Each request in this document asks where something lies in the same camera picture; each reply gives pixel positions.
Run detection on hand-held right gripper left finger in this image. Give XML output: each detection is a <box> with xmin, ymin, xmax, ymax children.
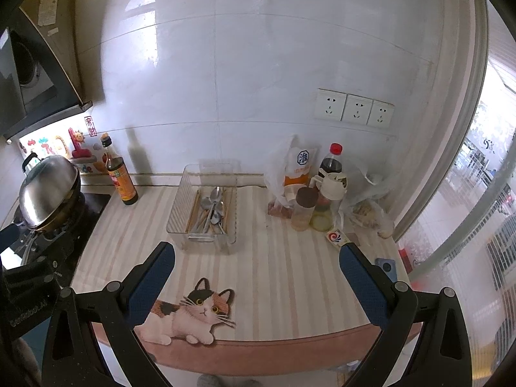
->
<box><xmin>40</xmin><ymin>241</ymin><xmax>177</xmax><ymax>387</ymax></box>

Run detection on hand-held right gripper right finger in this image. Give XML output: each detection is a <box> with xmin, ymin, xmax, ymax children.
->
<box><xmin>338</xmin><ymin>242</ymin><xmax>473</xmax><ymax>387</ymax></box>

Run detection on clear plastic utensil container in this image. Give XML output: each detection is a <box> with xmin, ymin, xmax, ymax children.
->
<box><xmin>166</xmin><ymin>163</ymin><xmax>238</xmax><ymax>255</ymax></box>

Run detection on wooden chopstick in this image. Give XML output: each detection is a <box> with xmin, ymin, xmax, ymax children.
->
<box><xmin>186</xmin><ymin>191</ymin><xmax>201</xmax><ymax>232</ymax></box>
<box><xmin>221</xmin><ymin>189</ymin><xmax>232</xmax><ymax>233</ymax></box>
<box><xmin>224</xmin><ymin>189</ymin><xmax>236</xmax><ymax>232</ymax></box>

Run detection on person's left forearm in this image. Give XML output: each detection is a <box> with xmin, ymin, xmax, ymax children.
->
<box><xmin>12</xmin><ymin>338</ymin><xmax>43</xmax><ymax>385</ymax></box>

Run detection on small blue box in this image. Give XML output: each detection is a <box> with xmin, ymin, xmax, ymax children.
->
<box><xmin>375</xmin><ymin>257</ymin><xmax>398</xmax><ymax>281</ymax></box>

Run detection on small red label box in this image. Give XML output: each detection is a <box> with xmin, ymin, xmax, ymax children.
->
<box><xmin>326</xmin><ymin>229</ymin><xmax>350</xmax><ymax>248</ymax></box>

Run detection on clear plastic bag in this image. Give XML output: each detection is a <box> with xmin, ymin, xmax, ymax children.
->
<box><xmin>342</xmin><ymin>167</ymin><xmax>395</xmax><ymax>239</ymax></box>

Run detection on striped cat print mat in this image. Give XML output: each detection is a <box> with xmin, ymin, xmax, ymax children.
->
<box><xmin>72</xmin><ymin>184</ymin><xmax>424</xmax><ymax>367</ymax></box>

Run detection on black wok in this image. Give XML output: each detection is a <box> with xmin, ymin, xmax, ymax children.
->
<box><xmin>0</xmin><ymin>185</ymin><xmax>88</xmax><ymax>251</ymax></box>

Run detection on black gas stove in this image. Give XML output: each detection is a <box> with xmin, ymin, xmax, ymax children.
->
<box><xmin>0</xmin><ymin>193</ymin><xmax>112</xmax><ymax>277</ymax></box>

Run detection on clear jar brown lid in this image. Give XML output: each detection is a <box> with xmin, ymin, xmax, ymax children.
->
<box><xmin>291</xmin><ymin>186</ymin><xmax>320</xmax><ymax>232</ymax></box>

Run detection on dark soy sauce bottle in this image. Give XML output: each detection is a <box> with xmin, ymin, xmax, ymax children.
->
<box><xmin>101</xmin><ymin>133</ymin><xmax>139</xmax><ymax>206</ymax></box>

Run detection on cream lid oil dispenser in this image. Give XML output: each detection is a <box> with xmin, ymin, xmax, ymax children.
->
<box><xmin>310</xmin><ymin>171</ymin><xmax>348</xmax><ymax>233</ymax></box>

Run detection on steel wok lid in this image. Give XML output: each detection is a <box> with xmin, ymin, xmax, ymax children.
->
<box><xmin>18</xmin><ymin>154</ymin><xmax>81</xmax><ymax>227</ymax></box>

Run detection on pink food packet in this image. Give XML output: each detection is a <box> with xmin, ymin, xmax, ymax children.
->
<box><xmin>267</xmin><ymin>203</ymin><xmax>293</xmax><ymax>219</ymax></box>

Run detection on red cap cola bottle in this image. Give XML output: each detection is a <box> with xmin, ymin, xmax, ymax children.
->
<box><xmin>318</xmin><ymin>143</ymin><xmax>345</xmax><ymax>179</ymax></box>

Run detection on white and orange salt bag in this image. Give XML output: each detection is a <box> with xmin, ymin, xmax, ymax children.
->
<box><xmin>282</xmin><ymin>137</ymin><xmax>320</xmax><ymax>195</ymax></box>

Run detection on frosted glass sliding door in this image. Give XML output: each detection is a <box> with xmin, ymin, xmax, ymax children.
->
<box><xmin>397</xmin><ymin>0</ymin><xmax>516</xmax><ymax>383</ymax></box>

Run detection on white plastic bag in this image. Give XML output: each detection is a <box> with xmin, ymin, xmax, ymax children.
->
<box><xmin>264</xmin><ymin>135</ymin><xmax>323</xmax><ymax>212</ymax></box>

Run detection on black range hood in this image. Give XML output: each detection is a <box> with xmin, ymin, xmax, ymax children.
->
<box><xmin>0</xmin><ymin>16</ymin><xmax>93</xmax><ymax>140</ymax></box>

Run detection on colourful wall stickers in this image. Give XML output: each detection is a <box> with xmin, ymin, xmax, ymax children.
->
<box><xmin>18</xmin><ymin>127</ymin><xmax>106</xmax><ymax>175</ymax></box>

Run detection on white wall socket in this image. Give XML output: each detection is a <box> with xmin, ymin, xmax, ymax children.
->
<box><xmin>367</xmin><ymin>100</ymin><xmax>394</xmax><ymax>130</ymax></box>
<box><xmin>314</xmin><ymin>88</ymin><xmax>347</xmax><ymax>122</ymax></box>
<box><xmin>342</xmin><ymin>94</ymin><xmax>373</xmax><ymax>126</ymax></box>

